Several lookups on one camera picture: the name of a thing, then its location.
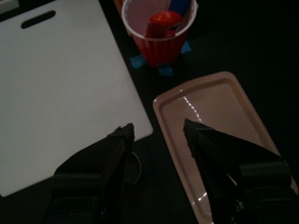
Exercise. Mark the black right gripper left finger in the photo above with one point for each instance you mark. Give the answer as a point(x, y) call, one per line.
point(98, 172)

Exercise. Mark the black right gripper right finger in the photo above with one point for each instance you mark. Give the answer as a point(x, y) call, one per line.
point(234, 169)

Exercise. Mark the pink rectangular plastic tray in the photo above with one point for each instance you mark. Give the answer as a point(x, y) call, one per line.
point(218, 110)

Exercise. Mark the white plastic cutting board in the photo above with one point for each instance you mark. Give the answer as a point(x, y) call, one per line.
point(66, 96)

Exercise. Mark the blue tape piece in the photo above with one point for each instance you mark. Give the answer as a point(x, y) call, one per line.
point(136, 61)
point(166, 70)
point(186, 47)

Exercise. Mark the red plastic cup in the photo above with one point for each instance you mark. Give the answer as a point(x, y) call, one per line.
point(160, 43)

